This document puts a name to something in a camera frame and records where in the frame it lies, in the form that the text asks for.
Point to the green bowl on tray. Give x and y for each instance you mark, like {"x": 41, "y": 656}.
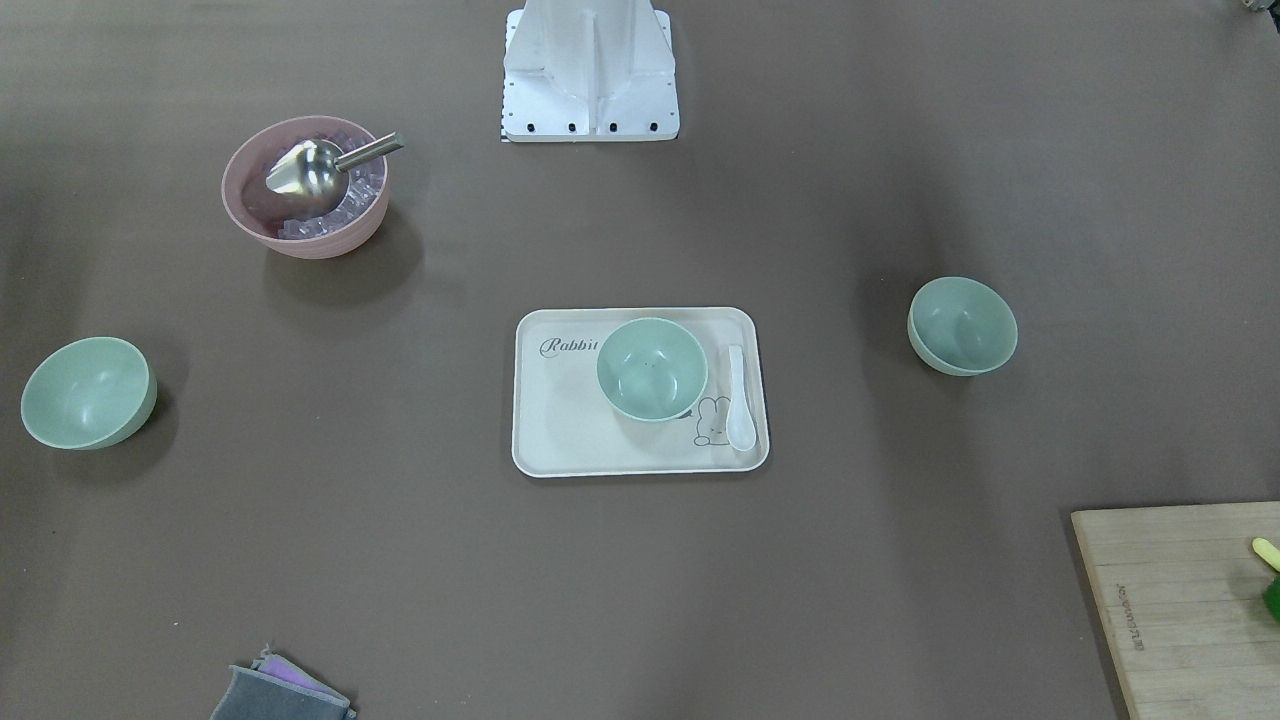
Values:
{"x": 652, "y": 369}

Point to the grey and purple cloths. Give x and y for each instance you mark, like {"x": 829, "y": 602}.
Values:
{"x": 274, "y": 687}

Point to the white ceramic spoon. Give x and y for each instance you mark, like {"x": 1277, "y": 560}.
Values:
{"x": 740, "y": 426}

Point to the white rabbit tray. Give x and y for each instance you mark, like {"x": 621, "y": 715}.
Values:
{"x": 564, "y": 427}

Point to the wooden cutting board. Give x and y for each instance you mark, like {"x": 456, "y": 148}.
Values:
{"x": 1180, "y": 594}

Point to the green bowl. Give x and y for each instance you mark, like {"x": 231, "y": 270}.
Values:
{"x": 961, "y": 327}
{"x": 92, "y": 393}
{"x": 652, "y": 369}

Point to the metal ice scoop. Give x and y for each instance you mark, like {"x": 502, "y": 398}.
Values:
{"x": 312, "y": 178}

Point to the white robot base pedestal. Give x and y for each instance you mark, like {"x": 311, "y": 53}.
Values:
{"x": 589, "y": 71}

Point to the pink bowl with ice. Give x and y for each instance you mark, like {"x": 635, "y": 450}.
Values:
{"x": 353, "y": 221}

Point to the yellow plastic knife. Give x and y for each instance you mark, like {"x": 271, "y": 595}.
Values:
{"x": 1267, "y": 552}

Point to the green lime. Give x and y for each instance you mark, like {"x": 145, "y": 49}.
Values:
{"x": 1271, "y": 598}

